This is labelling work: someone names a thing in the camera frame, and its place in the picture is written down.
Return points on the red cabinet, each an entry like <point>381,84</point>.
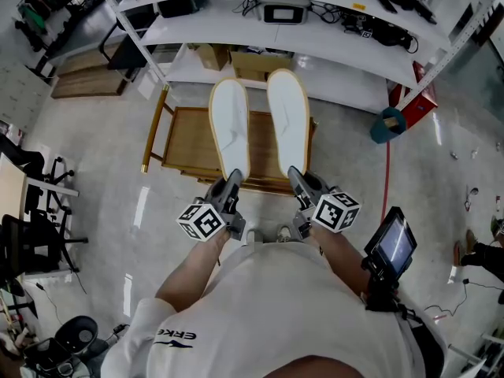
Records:
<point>417,101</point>

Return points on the white locker cabinet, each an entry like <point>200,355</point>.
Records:
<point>19,93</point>

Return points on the white frame desk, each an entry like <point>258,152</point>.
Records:
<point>12,187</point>

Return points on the white low shelf unit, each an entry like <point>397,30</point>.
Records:
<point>480,356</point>

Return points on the black tablet monitor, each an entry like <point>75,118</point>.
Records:
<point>393,242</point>

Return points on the small cardboard box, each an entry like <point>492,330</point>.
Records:
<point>212,57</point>

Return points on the teal waste bin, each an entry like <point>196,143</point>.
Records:
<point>388,126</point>

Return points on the black round device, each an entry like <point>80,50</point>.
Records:
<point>76,335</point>

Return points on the black waist harness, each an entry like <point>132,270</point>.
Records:
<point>384,297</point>

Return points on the white metal storage rack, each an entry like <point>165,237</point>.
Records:
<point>244,34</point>

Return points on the person's left forearm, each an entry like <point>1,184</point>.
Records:
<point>189,274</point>

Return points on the clothes rack with garments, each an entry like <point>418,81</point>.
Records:
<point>39,10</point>

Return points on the wooden shelf cart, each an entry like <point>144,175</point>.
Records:
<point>193,140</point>

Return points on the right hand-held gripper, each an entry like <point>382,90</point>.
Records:
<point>334,211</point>

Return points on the black storage box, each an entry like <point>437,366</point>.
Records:
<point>181,7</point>

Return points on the wooden floor platform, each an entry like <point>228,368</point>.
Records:
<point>86,81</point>

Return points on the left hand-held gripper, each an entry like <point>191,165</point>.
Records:
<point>204,221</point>

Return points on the black equipment case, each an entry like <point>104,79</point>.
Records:
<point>47,356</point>

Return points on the white slipper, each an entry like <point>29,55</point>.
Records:
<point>230,124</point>
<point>288,116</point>

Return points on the person's right shoe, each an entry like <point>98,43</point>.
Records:
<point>283,234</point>

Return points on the person's right forearm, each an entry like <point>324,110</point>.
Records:
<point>342,254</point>

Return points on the person's white t-shirt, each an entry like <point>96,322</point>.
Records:
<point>275,309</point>

